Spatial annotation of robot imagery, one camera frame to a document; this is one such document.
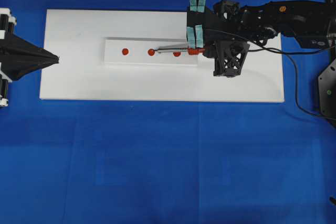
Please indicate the left red dot mark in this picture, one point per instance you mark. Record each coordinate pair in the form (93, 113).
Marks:
(125, 51)

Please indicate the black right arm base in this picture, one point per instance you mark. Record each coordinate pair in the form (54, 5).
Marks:
(326, 87)

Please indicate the right red dot mark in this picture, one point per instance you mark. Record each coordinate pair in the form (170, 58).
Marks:
(176, 54)

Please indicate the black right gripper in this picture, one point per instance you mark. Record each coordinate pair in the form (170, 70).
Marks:
(205, 26)

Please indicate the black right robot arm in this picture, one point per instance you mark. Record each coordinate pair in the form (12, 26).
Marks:
(311, 24)

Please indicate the blue table cloth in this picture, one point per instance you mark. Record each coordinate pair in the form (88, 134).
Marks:
(163, 162)

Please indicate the red dot mark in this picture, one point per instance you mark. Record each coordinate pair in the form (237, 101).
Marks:
(176, 54)
(125, 51)
(151, 52)

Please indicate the middle red dot mark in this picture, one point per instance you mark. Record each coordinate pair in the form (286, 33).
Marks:
(151, 52)

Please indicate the large white foam board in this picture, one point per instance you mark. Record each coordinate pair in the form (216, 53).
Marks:
(78, 37)

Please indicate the red handled soldering iron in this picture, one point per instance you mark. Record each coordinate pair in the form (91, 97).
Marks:
(190, 51)

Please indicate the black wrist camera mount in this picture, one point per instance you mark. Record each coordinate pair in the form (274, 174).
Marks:
(229, 58)

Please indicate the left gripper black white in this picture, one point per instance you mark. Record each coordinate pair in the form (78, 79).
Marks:
(14, 45)

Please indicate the small white raised plate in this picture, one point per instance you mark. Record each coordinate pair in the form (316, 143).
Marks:
(138, 52)

